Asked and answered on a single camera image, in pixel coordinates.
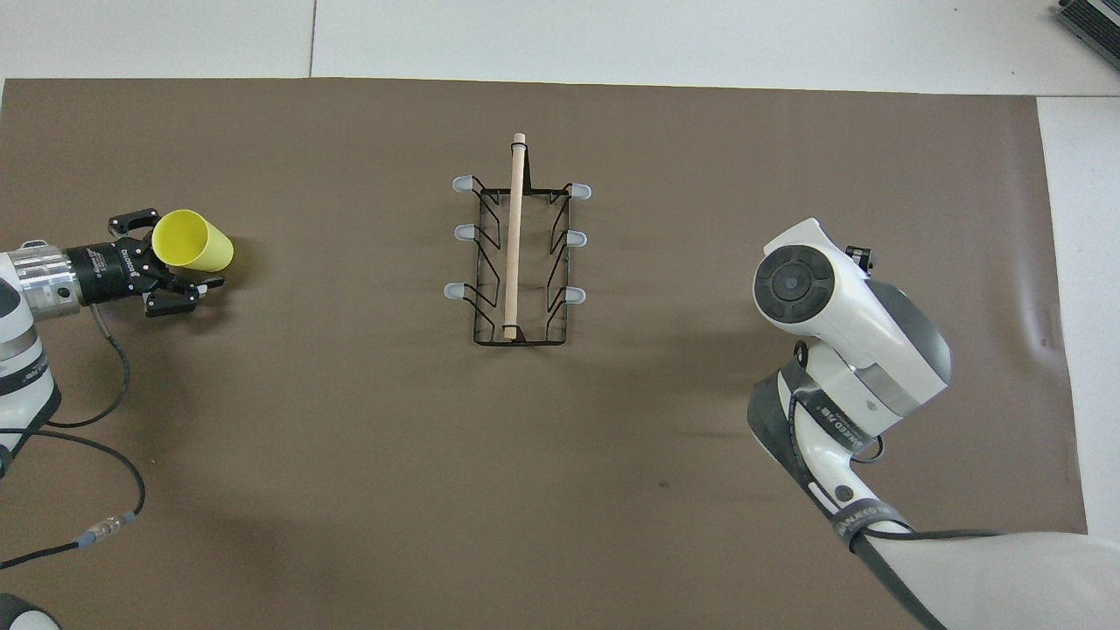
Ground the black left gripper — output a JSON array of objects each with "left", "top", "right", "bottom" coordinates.
[{"left": 66, "top": 208, "right": 226, "bottom": 318}]

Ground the yellow plastic cup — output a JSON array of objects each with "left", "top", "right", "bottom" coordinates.
[{"left": 151, "top": 209, "right": 235, "bottom": 270}]

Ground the brown table mat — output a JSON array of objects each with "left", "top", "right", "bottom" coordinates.
[{"left": 0, "top": 77, "right": 1089, "bottom": 630}]

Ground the grey laptop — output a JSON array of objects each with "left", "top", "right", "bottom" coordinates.
[{"left": 1054, "top": 0, "right": 1120, "bottom": 71}]

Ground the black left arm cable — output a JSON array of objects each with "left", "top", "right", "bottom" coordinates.
[{"left": 0, "top": 306, "right": 147, "bottom": 570}]

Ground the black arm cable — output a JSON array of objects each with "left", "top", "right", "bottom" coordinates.
[
  {"left": 792, "top": 341, "right": 1003, "bottom": 630},
  {"left": 0, "top": 306, "right": 147, "bottom": 570}
]

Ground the black wire cup rack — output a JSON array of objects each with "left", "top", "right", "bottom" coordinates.
[{"left": 444, "top": 133, "right": 593, "bottom": 347}]

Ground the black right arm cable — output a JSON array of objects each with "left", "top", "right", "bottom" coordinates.
[{"left": 792, "top": 341, "right": 1003, "bottom": 630}]

